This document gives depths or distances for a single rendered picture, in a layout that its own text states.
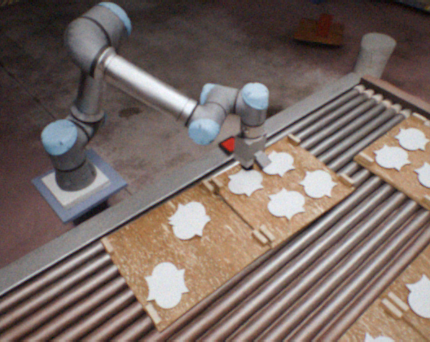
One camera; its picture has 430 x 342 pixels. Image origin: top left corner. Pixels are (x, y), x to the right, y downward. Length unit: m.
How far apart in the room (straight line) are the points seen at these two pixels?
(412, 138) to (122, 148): 2.01
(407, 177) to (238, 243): 0.70
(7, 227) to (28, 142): 0.81
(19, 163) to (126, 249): 1.96
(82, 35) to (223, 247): 0.72
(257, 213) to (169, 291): 0.39
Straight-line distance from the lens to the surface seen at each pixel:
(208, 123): 0.91
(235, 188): 1.25
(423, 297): 1.20
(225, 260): 1.10
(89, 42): 0.99
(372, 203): 1.37
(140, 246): 1.15
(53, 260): 1.23
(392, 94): 1.88
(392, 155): 1.53
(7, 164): 3.04
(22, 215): 2.65
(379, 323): 1.12
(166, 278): 1.07
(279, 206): 1.22
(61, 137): 1.28
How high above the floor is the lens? 1.91
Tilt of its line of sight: 48 degrees down
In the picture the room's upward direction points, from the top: 1 degrees clockwise
